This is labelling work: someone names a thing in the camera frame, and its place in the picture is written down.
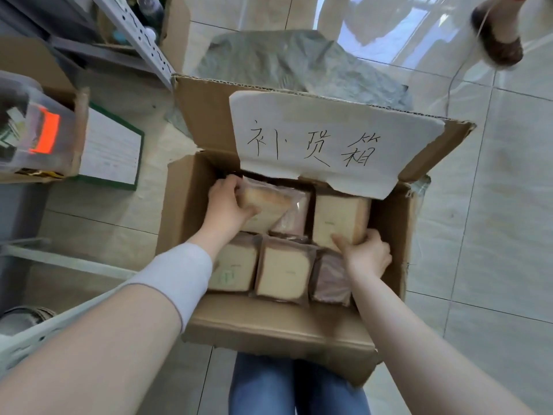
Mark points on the person's left hand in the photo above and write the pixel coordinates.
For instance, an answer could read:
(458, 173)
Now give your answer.
(224, 211)

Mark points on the person's right hand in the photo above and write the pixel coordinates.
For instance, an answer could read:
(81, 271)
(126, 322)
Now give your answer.
(367, 259)

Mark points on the clear bread packet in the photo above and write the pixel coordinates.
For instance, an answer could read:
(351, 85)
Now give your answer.
(270, 203)
(341, 220)

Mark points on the pile of bread packets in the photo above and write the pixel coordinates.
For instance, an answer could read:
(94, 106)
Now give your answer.
(283, 267)

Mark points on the brown cardboard box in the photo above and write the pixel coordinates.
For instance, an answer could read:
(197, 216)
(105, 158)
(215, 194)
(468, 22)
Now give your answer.
(281, 328)

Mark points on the white metal shelf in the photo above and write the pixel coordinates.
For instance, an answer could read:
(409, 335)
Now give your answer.
(65, 259)

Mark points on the person's left forearm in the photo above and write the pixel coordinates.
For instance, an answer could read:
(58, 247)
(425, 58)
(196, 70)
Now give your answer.
(86, 350)

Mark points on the person's right forearm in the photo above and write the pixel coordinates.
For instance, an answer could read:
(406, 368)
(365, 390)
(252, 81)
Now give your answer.
(432, 358)

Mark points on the person's blue jeans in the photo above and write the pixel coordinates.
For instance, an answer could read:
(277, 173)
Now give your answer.
(259, 389)

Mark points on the white arm sleeve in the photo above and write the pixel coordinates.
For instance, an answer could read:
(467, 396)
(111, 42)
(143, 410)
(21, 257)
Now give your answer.
(177, 276)

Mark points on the green clipboard with paper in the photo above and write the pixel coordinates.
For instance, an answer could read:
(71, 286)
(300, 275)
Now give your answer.
(110, 146)

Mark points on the white handwritten paper sheet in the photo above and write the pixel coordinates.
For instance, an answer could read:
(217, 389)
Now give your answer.
(345, 116)

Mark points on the grey green woven sack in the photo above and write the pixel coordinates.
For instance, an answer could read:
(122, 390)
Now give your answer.
(294, 60)

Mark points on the brown bottle carton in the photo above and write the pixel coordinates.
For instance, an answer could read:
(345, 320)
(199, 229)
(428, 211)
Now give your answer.
(177, 30)

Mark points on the clear white capped bottle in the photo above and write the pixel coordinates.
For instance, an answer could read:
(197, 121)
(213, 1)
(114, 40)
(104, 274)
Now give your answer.
(150, 32)

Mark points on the teal capped bottle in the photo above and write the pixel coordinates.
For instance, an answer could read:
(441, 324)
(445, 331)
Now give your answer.
(119, 38)

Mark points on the green plastic bottle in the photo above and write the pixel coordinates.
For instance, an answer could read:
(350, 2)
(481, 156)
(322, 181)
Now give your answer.
(150, 6)

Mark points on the round metal pot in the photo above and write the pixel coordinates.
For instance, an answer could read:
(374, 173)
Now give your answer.
(26, 319)

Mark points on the green yellow sachets bundle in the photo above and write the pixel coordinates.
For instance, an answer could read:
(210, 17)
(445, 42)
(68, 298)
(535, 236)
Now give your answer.
(13, 125)

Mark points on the clear bin with orange latches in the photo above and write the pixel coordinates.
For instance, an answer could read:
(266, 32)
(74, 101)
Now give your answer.
(17, 88)

